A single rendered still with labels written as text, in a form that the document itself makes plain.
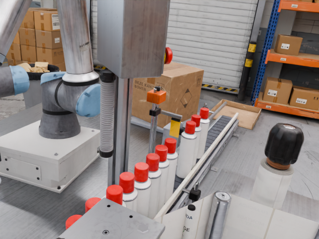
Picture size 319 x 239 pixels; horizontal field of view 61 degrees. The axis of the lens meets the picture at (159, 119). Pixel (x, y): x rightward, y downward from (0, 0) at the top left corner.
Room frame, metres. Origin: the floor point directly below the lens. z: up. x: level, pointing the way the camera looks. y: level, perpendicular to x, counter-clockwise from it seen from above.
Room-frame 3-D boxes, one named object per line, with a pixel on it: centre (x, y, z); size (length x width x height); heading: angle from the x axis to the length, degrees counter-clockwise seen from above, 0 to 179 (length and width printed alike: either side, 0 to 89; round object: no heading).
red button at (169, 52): (0.61, 0.00, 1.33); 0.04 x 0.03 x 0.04; 30
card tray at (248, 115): (1.58, -0.46, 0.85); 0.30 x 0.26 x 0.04; 155
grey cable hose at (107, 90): (0.58, 0.12, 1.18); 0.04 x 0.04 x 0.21
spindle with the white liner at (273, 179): (0.63, -0.32, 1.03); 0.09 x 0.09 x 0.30
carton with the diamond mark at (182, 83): (1.43, -0.03, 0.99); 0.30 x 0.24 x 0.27; 143
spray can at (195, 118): (0.87, -0.13, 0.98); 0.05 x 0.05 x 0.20
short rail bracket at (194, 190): (0.68, -0.13, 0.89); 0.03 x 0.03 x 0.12; 65
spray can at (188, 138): (0.81, -0.10, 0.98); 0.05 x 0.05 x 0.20
